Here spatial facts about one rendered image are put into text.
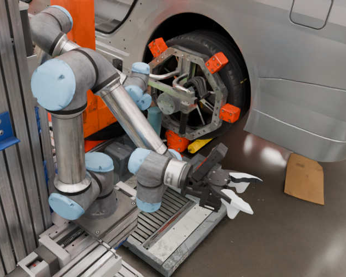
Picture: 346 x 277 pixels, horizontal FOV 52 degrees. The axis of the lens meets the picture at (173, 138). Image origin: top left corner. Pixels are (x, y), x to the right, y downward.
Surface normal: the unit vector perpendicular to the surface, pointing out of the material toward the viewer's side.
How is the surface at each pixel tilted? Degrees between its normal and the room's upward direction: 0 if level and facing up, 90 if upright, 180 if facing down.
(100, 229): 0
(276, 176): 0
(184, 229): 0
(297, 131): 90
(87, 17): 90
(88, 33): 90
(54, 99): 82
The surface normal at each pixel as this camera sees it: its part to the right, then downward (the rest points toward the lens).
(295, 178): 0.10, -0.82
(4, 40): 0.80, 0.39
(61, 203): -0.39, 0.60
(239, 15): -0.61, 0.40
